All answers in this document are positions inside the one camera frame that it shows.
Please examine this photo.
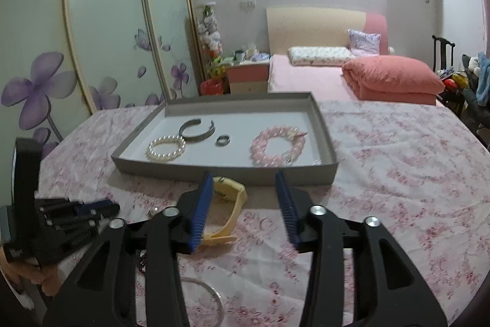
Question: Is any thin silver bangle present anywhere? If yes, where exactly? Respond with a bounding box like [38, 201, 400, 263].
[181, 277, 225, 326]

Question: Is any red waste bin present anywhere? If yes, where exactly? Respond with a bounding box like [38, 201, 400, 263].
[199, 79, 224, 95]

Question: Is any tube of plush toys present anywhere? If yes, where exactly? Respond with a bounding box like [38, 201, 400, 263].
[197, 2, 223, 78]

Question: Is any white floral pillow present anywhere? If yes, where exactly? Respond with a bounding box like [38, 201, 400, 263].
[288, 47, 356, 67]

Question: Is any pink bead bracelet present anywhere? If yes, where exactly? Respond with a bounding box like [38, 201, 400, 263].
[250, 125, 309, 168]

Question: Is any dark mug on cabinet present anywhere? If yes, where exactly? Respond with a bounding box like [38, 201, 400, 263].
[234, 50, 246, 63]

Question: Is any sliding glass wardrobe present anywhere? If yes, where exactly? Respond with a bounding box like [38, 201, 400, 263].
[0, 0, 206, 159]

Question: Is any wall power socket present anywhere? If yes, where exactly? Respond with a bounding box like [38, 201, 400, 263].
[240, 0, 257, 11]

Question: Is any silver cuff bangle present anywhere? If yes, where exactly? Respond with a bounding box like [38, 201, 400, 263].
[179, 119, 216, 143]

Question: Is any folded salmon quilt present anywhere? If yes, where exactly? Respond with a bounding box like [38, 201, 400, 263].
[341, 55, 444, 105]

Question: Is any pink bed with headboard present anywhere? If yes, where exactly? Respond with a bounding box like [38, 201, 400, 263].
[266, 6, 438, 105]

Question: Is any dark wooden chair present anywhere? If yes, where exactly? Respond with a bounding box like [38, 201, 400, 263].
[432, 35, 456, 72]

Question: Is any person's left hand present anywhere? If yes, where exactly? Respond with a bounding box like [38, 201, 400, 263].
[1, 248, 62, 297]

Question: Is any lilac floral pillow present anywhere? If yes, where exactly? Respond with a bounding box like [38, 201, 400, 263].
[348, 29, 381, 57]

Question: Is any white pearl bracelet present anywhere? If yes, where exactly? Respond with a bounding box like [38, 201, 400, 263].
[145, 134, 187, 163]

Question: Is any pink bedside cabinet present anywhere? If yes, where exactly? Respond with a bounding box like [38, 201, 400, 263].
[227, 61, 270, 95]

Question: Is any blue plush clothing pile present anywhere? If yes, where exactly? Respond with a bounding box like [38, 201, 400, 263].
[462, 52, 489, 128]

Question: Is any pink floral tablecloth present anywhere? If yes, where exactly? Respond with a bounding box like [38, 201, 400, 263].
[40, 102, 489, 326]

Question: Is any grey shallow cardboard tray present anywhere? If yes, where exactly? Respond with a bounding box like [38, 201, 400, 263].
[111, 92, 338, 186]

